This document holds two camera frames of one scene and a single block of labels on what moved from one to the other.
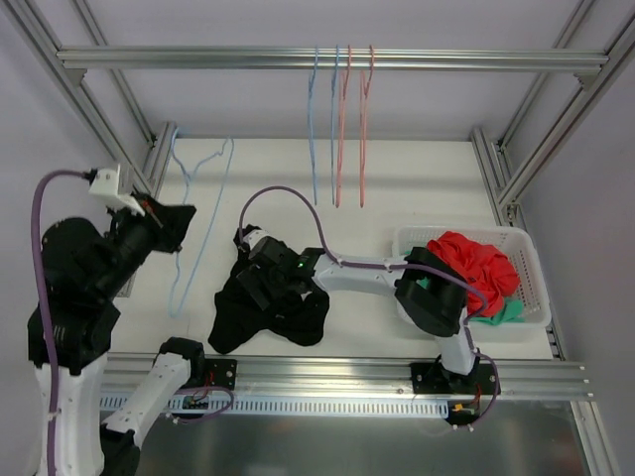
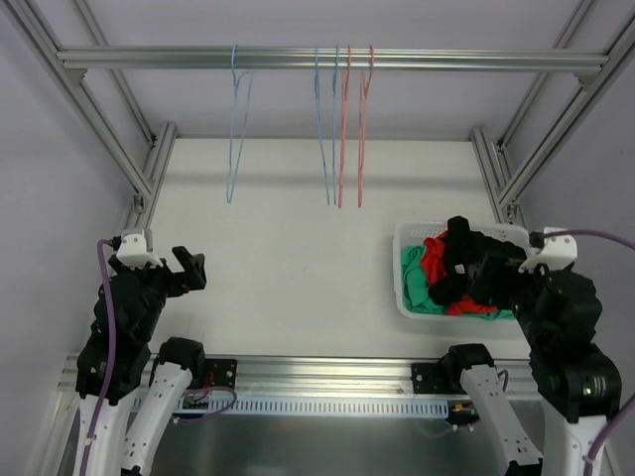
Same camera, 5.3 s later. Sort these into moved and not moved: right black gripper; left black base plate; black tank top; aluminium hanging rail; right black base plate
Moved: right black gripper; black tank top
Not moved: right black base plate; aluminium hanging rail; left black base plate
